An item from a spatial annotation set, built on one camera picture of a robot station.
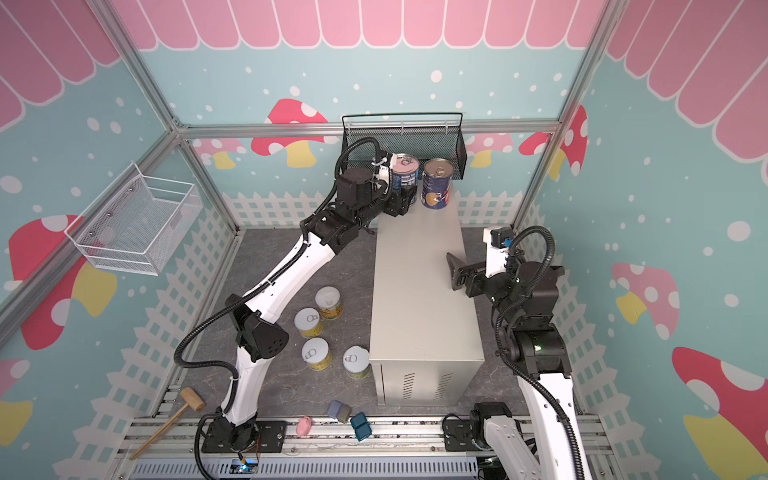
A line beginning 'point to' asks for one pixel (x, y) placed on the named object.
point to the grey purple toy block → (340, 411)
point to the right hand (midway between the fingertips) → (468, 250)
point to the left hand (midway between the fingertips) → (401, 187)
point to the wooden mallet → (192, 400)
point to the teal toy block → (361, 426)
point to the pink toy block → (303, 426)
